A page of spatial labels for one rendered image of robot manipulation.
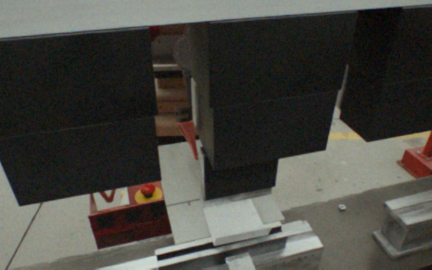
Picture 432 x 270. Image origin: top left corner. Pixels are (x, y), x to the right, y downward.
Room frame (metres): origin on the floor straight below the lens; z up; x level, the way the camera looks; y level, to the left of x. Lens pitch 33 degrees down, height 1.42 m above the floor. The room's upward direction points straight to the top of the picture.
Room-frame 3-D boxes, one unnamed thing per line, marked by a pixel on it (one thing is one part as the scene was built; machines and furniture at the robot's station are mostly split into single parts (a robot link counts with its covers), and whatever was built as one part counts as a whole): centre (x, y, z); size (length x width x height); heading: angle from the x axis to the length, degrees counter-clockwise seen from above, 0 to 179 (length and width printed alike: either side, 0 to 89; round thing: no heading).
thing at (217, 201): (0.35, -0.03, 1.13); 0.10 x 0.02 x 0.10; 106
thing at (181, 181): (0.49, 0.01, 1.00); 0.26 x 0.18 x 0.01; 16
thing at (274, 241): (0.35, -0.01, 0.98); 0.20 x 0.03 x 0.03; 106
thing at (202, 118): (0.36, -0.05, 1.26); 0.15 x 0.09 x 0.17; 106
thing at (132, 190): (0.66, 0.22, 0.75); 0.20 x 0.16 x 0.18; 108
